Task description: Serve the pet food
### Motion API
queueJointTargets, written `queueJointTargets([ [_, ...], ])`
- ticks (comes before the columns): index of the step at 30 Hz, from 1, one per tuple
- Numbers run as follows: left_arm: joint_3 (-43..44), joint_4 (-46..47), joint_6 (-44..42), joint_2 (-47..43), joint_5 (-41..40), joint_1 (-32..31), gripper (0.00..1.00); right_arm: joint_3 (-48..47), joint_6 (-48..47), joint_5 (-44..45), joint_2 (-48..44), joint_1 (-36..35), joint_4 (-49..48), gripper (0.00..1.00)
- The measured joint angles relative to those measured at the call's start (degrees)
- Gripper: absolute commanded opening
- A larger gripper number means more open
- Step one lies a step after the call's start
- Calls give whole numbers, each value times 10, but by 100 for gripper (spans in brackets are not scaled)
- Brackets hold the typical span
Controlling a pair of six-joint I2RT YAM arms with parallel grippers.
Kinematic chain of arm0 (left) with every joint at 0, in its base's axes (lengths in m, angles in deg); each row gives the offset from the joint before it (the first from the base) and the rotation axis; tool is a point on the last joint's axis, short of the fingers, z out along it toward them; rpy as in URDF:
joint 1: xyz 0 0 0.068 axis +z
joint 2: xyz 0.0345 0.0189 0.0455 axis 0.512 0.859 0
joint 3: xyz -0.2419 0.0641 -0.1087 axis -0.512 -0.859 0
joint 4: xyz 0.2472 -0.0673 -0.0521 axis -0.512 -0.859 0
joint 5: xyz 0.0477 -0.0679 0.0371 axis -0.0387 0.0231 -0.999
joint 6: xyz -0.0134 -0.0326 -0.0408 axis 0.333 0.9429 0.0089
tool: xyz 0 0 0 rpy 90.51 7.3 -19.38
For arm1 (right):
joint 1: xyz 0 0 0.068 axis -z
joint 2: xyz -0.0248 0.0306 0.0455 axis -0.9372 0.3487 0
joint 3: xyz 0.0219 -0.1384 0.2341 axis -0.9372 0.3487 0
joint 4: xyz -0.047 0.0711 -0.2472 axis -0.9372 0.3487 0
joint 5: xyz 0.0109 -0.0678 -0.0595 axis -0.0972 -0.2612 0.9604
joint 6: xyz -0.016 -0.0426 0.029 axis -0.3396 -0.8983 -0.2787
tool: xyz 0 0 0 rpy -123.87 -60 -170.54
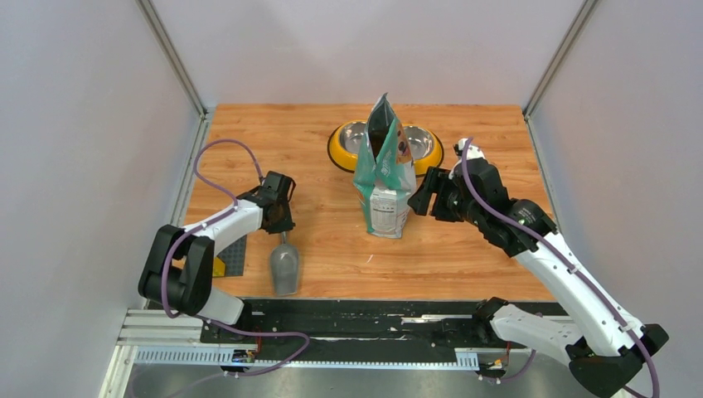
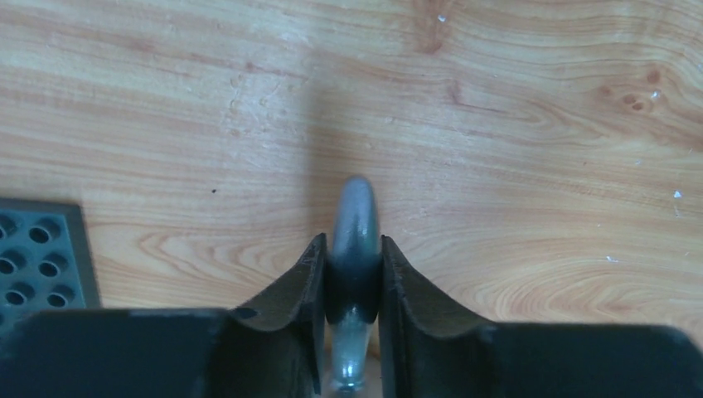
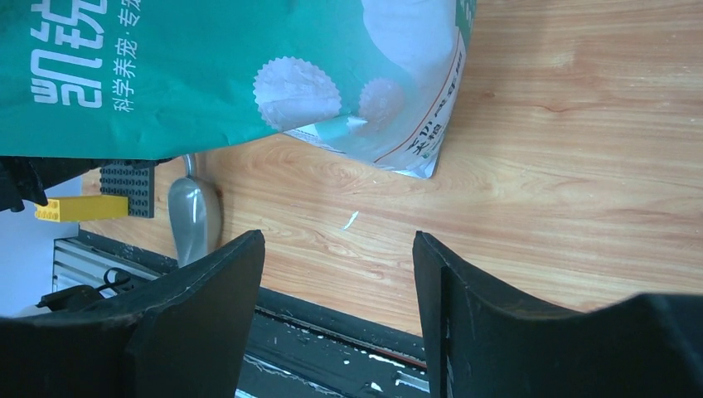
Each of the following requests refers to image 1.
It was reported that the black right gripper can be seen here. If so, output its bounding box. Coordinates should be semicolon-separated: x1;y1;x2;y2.
408;166;482;228

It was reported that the green pet food bag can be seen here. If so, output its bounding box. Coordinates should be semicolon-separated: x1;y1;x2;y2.
353;94;417;239

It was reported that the grey metal scoop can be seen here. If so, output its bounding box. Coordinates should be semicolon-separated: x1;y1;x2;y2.
269;232;301;296

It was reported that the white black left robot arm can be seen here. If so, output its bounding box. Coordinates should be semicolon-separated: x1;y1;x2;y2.
138;172;296;342

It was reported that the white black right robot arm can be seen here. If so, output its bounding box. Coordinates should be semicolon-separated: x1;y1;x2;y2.
409;158;668;397

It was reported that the yellow double pet bowl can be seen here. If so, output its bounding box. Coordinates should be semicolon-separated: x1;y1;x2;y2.
327;120;444;177

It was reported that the dark grey building plate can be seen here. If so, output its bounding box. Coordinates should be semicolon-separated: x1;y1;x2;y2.
216;236;247;277

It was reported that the yellow building brick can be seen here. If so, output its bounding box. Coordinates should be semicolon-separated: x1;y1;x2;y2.
212;257;226;278

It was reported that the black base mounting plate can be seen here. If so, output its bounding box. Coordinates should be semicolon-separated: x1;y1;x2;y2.
147;297;572;364

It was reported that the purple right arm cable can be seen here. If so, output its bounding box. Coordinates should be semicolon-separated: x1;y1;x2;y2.
460;137;662;398

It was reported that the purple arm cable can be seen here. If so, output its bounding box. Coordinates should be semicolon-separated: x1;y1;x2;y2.
159;138;312;378
460;137;662;398

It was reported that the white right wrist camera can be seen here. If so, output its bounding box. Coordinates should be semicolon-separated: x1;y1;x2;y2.
451;138;485;174

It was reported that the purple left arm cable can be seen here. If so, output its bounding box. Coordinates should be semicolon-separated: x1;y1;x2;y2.
159;138;312;378

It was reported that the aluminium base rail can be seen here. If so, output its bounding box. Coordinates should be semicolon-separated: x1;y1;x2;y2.
117;310;531;373

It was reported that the aluminium frame post left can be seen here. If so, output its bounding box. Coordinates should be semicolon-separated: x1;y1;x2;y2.
135;0;210;119

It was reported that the aluminium frame post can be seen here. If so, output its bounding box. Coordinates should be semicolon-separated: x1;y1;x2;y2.
522;0;600;121
135;0;210;119

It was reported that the aluminium frame post right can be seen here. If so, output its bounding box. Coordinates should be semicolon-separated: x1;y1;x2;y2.
522;0;600;121

